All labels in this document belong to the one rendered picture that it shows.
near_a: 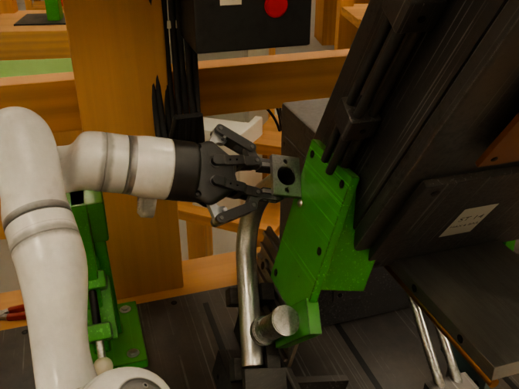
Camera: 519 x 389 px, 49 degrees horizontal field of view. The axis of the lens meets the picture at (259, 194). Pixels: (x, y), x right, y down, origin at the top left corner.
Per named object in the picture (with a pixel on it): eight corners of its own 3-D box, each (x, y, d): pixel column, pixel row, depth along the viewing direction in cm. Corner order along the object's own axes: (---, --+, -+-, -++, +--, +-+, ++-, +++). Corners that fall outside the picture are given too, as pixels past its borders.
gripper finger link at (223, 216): (208, 221, 72) (244, 200, 75) (215, 233, 72) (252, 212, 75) (215, 215, 69) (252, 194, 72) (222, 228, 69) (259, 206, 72)
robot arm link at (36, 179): (44, 93, 63) (83, 200, 58) (38, 140, 69) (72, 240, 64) (-26, 99, 59) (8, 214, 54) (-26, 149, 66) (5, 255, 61)
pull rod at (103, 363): (115, 378, 82) (110, 348, 80) (95, 383, 82) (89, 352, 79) (111, 352, 87) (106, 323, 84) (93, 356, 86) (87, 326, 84)
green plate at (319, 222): (356, 329, 74) (413, 183, 66) (299, 330, 71) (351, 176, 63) (320, 278, 84) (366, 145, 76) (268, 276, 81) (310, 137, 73)
